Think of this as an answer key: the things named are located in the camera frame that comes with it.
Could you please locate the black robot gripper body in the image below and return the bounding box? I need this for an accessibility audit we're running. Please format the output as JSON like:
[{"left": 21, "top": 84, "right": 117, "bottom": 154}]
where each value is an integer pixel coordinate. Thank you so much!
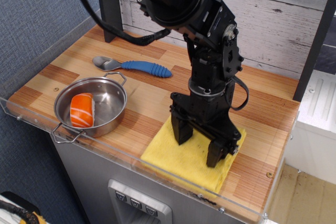
[{"left": 170, "top": 87, "right": 242, "bottom": 155}]

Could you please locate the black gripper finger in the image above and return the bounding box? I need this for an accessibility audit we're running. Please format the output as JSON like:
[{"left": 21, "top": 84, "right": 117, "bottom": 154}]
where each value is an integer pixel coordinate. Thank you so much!
[
  {"left": 206, "top": 141, "right": 228, "bottom": 168},
  {"left": 171, "top": 115, "right": 193, "bottom": 145}
]

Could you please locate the yellow towel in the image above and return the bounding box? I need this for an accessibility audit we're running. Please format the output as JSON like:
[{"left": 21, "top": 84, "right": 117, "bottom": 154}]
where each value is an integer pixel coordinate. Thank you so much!
[{"left": 141, "top": 118, "right": 238, "bottom": 193}]

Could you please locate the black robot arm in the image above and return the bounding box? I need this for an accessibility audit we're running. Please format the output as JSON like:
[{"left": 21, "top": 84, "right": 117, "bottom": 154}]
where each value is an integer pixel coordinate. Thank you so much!
[{"left": 138, "top": 0, "right": 245, "bottom": 167}]

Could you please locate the small steel pan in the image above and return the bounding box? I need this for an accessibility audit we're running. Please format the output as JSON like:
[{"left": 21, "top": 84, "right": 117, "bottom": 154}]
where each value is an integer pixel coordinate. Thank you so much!
[{"left": 51, "top": 72, "right": 127, "bottom": 144}]

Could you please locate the clear acrylic table guard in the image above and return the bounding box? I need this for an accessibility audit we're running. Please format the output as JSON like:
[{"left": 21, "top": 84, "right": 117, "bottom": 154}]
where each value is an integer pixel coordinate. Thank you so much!
[{"left": 1, "top": 25, "right": 299, "bottom": 223}]

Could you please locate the silver dispenser button panel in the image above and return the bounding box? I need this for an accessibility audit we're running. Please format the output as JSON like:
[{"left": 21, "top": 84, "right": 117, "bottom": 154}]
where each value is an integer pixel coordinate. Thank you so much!
[{"left": 108, "top": 179, "right": 173, "bottom": 223}]

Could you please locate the grey toy fridge cabinet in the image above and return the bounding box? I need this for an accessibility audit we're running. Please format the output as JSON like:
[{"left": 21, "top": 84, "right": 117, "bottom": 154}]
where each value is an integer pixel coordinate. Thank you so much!
[{"left": 50, "top": 131, "right": 245, "bottom": 223}]

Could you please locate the orange salmon sushi toy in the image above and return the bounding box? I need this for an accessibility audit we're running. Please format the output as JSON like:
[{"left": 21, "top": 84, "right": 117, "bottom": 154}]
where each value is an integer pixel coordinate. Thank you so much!
[{"left": 69, "top": 93, "right": 95, "bottom": 128}]

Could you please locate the yellow object bottom left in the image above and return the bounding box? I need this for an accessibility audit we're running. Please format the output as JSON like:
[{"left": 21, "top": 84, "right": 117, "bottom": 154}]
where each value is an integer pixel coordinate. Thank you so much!
[{"left": 31, "top": 212, "right": 47, "bottom": 224}]

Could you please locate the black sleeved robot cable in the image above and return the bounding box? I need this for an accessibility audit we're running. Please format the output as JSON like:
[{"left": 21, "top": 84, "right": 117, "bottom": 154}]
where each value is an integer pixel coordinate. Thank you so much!
[{"left": 70, "top": 0, "right": 250, "bottom": 111}]

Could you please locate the blue handled metal spoon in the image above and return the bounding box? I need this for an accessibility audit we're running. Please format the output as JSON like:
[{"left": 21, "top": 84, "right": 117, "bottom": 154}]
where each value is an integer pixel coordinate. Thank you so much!
[{"left": 92, "top": 56, "right": 172, "bottom": 78}]

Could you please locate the white aluminium rail base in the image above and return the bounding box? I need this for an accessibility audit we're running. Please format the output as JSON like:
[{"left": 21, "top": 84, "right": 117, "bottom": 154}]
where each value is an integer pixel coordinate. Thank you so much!
[{"left": 298, "top": 70, "right": 335, "bottom": 133}]

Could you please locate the black left frame post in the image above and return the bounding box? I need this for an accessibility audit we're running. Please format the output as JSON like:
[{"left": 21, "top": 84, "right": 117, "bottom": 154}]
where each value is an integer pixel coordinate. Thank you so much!
[{"left": 94, "top": 0, "right": 124, "bottom": 44}]

